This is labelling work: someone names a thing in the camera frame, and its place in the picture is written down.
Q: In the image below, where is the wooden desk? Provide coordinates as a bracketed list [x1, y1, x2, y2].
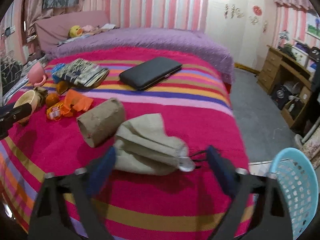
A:
[257, 45, 312, 129]

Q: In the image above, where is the yellow duck plush toy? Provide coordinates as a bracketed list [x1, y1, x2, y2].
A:
[68, 25, 84, 38]

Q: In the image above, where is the white wardrobe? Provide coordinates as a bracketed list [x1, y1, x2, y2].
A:
[206, 0, 277, 72]

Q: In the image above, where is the light blue plastic basket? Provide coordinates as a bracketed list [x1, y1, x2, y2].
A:
[268, 147, 319, 239]

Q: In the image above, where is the striped pink bed cover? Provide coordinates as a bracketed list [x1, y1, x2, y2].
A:
[1, 47, 248, 239]

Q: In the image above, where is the pink headboard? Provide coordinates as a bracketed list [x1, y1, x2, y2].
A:
[34, 10, 110, 53]

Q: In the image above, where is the orange plastic bag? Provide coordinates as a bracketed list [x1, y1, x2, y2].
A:
[63, 89, 93, 112]

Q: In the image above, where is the black rectangular case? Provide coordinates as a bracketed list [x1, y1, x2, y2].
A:
[119, 57, 182, 90]

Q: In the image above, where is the patterned snack bag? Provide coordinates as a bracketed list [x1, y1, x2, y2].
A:
[52, 58, 109, 88]

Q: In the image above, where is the black box under desk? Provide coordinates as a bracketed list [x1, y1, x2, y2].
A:
[271, 84, 292, 110]

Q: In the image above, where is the purple dotted bed cover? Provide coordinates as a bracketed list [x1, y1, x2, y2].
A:
[45, 28, 234, 85]

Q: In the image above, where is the blue plastic wrapper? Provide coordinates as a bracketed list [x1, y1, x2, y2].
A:
[51, 63, 66, 75]

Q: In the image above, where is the small framed landscape picture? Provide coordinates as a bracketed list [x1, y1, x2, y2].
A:
[306, 12, 320, 39]

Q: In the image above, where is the beige bowl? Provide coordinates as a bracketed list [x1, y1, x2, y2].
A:
[14, 90, 40, 124]

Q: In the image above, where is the orange snack wrapper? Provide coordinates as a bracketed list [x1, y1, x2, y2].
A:
[46, 101, 73, 120]

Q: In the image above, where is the pink plastic cup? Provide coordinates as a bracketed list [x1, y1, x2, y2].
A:
[27, 62, 47, 87]

